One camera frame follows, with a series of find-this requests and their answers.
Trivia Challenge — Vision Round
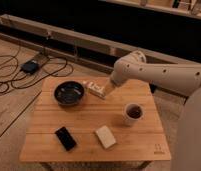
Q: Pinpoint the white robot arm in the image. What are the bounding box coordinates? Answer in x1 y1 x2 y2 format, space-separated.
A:
104 51 201 171

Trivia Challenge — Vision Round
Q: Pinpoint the white paper cup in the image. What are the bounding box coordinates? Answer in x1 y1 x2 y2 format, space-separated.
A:
124 103 143 126

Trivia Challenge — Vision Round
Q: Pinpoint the dark blue ceramic bowl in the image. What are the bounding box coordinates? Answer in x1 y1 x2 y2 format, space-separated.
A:
54 81 85 106

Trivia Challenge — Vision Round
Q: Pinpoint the white rectangular block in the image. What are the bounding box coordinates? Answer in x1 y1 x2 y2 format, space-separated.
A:
95 126 116 149

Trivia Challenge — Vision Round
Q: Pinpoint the wooden table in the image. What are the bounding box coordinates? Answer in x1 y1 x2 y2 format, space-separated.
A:
20 78 171 162

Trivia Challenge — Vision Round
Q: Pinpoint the black smartphone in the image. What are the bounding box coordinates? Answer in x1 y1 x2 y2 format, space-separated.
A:
55 127 77 151

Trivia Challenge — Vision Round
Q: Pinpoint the blue power adapter box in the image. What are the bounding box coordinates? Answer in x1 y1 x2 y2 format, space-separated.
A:
21 61 39 74

